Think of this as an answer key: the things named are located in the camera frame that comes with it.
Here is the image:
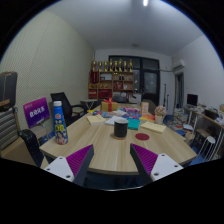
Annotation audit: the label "black computer monitor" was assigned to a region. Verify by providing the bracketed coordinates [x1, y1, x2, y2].
[186, 93, 199, 107]

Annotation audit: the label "stack of books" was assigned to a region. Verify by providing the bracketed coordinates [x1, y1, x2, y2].
[171, 108, 189, 129]

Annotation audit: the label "orange red book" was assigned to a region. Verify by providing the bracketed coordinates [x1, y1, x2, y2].
[139, 114, 156, 122]

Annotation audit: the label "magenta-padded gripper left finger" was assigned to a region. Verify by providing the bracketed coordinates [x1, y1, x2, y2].
[43, 143, 95, 187]

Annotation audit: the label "cluttered wooden desk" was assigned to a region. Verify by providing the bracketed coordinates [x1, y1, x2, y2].
[189, 106, 224, 161]

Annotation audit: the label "wooden shelf unit with trophies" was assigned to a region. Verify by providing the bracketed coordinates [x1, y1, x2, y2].
[88, 59, 135, 100]

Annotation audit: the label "purple sign board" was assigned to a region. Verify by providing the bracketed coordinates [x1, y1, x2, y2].
[22, 96, 51, 129]

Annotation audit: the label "pale yellow book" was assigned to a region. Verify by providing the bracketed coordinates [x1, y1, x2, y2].
[85, 114, 107, 126]

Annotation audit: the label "black framed glass door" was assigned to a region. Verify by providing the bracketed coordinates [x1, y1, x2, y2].
[108, 55, 161, 107]

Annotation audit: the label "small round side table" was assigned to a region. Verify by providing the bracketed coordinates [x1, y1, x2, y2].
[79, 98, 99, 111]

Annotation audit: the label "black cup white inside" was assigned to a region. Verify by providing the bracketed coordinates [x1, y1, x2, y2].
[113, 118, 129, 140]

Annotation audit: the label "yellow gift box red ribbon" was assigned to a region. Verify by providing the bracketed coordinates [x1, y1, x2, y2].
[100, 97, 119, 113]

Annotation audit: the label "pink flowers in white pot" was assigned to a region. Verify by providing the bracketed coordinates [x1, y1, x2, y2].
[153, 105, 168, 126]

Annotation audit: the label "small tan upright box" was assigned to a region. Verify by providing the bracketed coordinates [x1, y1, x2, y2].
[140, 101, 150, 116]

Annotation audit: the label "blue drink bottle white cap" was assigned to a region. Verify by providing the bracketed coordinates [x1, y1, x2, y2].
[52, 100, 70, 146]

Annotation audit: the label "blue colourful magazine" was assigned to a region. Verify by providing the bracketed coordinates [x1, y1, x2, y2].
[92, 110, 113, 118]

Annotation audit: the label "black striped office chair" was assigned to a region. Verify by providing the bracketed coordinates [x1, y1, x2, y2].
[0, 71, 44, 168]

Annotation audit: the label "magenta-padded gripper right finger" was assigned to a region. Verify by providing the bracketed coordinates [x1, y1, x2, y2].
[129, 143, 185, 186]

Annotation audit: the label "teal notebook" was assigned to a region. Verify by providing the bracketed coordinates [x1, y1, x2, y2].
[127, 118, 142, 131]

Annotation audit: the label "flat round red coaster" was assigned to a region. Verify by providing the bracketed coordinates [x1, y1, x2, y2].
[135, 132, 151, 141]

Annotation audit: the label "white air conditioner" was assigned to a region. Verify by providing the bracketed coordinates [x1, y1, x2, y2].
[171, 59, 186, 72]

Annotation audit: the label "white printed booklet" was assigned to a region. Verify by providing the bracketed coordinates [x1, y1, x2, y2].
[105, 115, 128, 126]

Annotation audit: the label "white round stool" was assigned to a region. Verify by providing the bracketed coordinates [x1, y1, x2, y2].
[199, 135, 218, 163]

